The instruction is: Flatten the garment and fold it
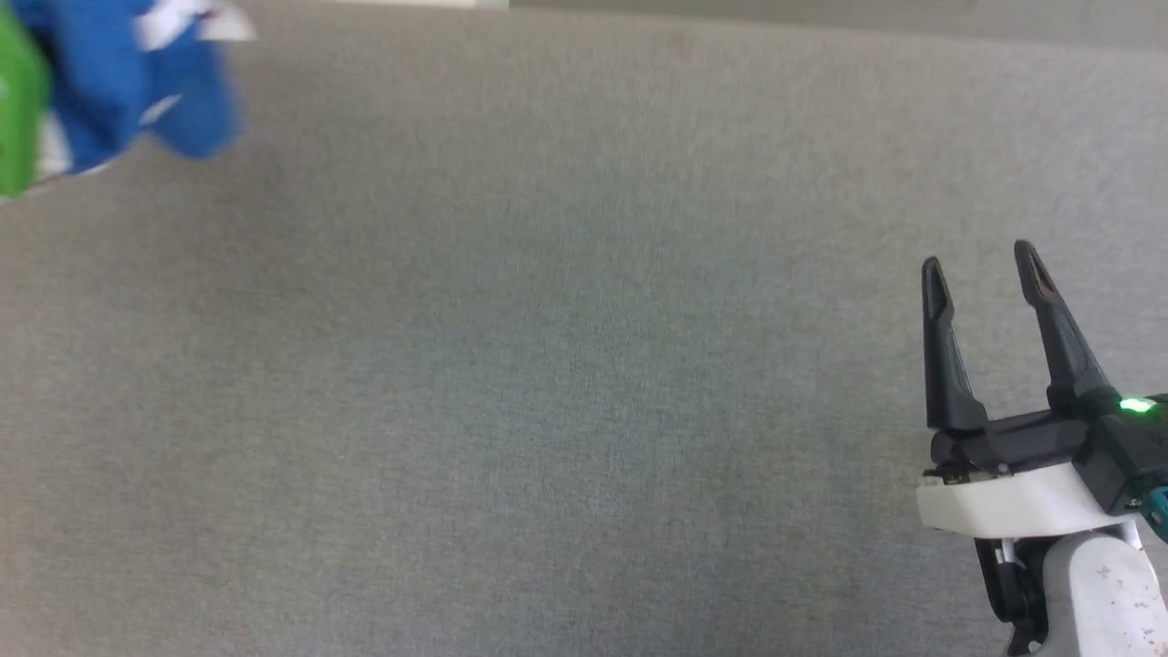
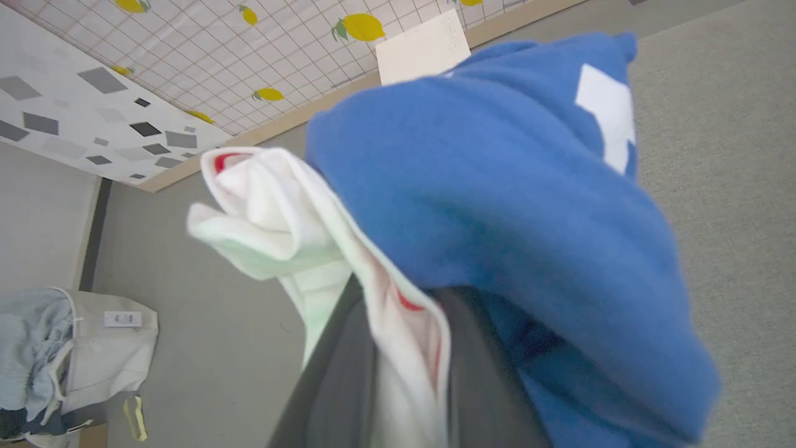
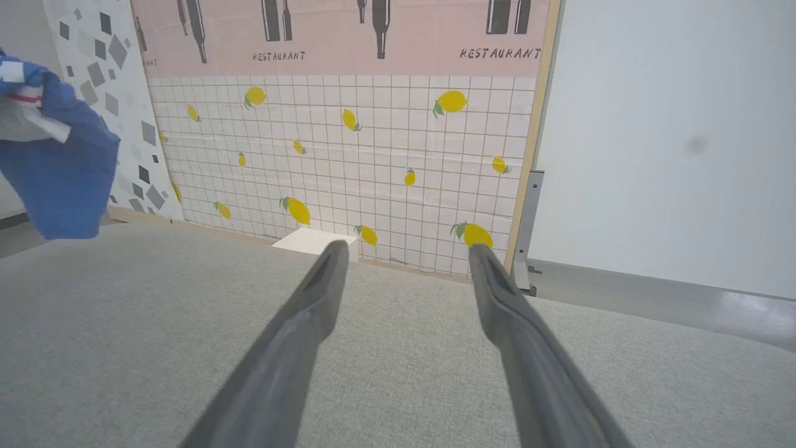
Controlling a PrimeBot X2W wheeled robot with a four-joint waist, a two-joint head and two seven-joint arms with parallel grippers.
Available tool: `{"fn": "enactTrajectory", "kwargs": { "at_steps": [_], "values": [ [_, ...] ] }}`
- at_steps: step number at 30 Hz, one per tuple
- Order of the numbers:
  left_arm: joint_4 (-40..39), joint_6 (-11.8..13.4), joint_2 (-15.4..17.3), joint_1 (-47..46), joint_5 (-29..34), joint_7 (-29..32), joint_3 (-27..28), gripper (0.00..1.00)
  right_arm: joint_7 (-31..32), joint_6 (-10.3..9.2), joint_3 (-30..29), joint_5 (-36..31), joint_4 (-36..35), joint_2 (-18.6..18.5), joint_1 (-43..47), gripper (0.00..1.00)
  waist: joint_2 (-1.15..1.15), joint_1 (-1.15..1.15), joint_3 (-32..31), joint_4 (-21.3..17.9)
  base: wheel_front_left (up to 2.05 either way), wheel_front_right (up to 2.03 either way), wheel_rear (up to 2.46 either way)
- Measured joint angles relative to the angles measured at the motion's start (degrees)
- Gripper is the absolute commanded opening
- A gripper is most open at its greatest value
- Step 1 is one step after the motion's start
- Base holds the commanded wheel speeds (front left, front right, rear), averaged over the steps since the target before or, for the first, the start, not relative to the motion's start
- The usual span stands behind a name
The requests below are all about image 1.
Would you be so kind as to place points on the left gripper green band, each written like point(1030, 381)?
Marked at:
point(16, 109)

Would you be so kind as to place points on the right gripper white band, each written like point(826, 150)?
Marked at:
point(1013, 497)

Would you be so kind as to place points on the blue basketball jersey number 23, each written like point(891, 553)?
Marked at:
point(100, 73)

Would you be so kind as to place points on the grey fabric sofa cushion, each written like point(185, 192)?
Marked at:
point(566, 365)

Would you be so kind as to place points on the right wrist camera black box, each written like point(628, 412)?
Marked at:
point(1127, 452)

